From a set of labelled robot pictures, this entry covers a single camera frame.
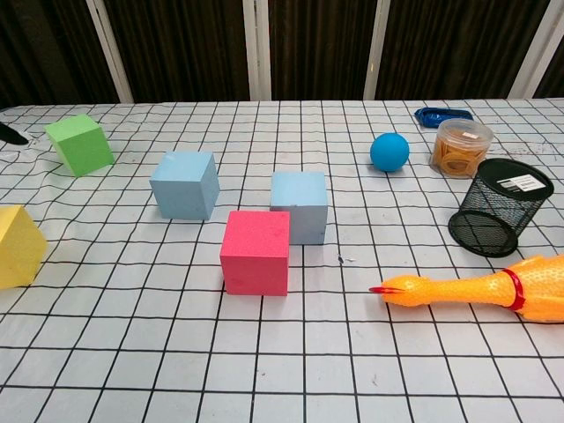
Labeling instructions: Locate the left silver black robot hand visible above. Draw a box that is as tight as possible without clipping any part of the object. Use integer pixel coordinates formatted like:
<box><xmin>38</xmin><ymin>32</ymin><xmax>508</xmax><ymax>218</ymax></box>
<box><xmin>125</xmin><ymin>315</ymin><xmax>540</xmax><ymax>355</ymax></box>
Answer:
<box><xmin>0</xmin><ymin>122</ymin><xmax>30</xmax><ymax>146</ymax></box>

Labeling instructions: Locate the green foam cube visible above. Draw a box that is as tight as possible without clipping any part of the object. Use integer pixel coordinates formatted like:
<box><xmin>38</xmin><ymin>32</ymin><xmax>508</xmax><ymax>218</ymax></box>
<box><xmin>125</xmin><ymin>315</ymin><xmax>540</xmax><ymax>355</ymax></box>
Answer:
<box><xmin>45</xmin><ymin>114</ymin><xmax>115</xmax><ymax>178</ymax></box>

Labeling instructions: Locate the yellow foam cube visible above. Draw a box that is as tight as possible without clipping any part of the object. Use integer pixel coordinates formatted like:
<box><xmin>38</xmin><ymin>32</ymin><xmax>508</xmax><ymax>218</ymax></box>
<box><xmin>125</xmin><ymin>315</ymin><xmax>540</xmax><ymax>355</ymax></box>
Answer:
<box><xmin>0</xmin><ymin>204</ymin><xmax>48</xmax><ymax>291</ymax></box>

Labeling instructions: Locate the light blue foam cube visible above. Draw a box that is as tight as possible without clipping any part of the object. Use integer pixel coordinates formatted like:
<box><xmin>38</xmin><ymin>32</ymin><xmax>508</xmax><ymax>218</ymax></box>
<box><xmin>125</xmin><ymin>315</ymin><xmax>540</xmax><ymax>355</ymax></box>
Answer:
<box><xmin>269</xmin><ymin>171</ymin><xmax>330</xmax><ymax>246</ymax></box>
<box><xmin>149</xmin><ymin>151</ymin><xmax>221</xmax><ymax>220</ymax></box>

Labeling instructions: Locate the pink foam cube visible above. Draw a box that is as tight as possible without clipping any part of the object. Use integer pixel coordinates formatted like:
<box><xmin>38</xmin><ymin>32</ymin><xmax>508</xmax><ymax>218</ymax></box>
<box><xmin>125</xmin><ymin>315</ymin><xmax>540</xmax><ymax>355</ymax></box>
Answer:
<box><xmin>219</xmin><ymin>210</ymin><xmax>292</xmax><ymax>297</ymax></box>

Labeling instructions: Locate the white black grid tablecloth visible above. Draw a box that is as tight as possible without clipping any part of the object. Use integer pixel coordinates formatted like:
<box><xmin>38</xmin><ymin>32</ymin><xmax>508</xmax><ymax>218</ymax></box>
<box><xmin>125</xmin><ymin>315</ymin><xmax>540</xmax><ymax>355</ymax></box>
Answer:
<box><xmin>0</xmin><ymin>97</ymin><xmax>564</xmax><ymax>423</ymax></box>

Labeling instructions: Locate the blue rubber ball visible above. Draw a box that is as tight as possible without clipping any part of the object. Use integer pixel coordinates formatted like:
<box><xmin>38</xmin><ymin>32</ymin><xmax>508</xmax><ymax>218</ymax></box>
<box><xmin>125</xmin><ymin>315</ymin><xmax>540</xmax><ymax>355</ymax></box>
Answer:
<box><xmin>369</xmin><ymin>132</ymin><xmax>412</xmax><ymax>173</ymax></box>

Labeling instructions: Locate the blue plastic packet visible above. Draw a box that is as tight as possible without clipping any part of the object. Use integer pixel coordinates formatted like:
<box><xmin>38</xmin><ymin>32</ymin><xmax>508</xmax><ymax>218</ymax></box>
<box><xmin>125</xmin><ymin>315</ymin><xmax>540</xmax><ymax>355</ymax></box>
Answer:
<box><xmin>413</xmin><ymin>106</ymin><xmax>475</xmax><ymax>131</ymax></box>

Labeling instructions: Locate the clear jar of rubber bands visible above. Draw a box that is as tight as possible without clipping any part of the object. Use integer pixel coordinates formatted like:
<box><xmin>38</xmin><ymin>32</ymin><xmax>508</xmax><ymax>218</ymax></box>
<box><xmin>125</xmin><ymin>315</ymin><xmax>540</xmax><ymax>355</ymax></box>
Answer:
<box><xmin>429</xmin><ymin>119</ymin><xmax>494</xmax><ymax>180</ymax></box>

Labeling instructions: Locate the black mesh pen holder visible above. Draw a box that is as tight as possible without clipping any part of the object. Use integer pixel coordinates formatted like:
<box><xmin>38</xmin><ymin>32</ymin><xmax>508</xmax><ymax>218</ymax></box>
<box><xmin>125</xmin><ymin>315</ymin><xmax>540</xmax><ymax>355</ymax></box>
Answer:
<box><xmin>448</xmin><ymin>158</ymin><xmax>555</xmax><ymax>257</ymax></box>

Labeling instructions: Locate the orange rubber chicken toy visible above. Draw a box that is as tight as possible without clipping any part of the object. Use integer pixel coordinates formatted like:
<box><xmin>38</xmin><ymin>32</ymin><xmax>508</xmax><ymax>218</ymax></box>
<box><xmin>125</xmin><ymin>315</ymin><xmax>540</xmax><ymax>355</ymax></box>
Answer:
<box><xmin>368</xmin><ymin>253</ymin><xmax>564</xmax><ymax>325</ymax></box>

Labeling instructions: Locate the white metal frame pole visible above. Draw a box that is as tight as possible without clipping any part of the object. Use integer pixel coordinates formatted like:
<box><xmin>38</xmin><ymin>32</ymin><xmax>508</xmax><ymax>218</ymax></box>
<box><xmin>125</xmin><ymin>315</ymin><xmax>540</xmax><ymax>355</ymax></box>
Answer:
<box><xmin>85</xmin><ymin>0</ymin><xmax>134</xmax><ymax>105</ymax></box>
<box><xmin>506</xmin><ymin>0</ymin><xmax>560</xmax><ymax>99</ymax></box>
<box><xmin>241</xmin><ymin>0</ymin><xmax>272</xmax><ymax>101</ymax></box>
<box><xmin>363</xmin><ymin>0</ymin><xmax>389</xmax><ymax>100</ymax></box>

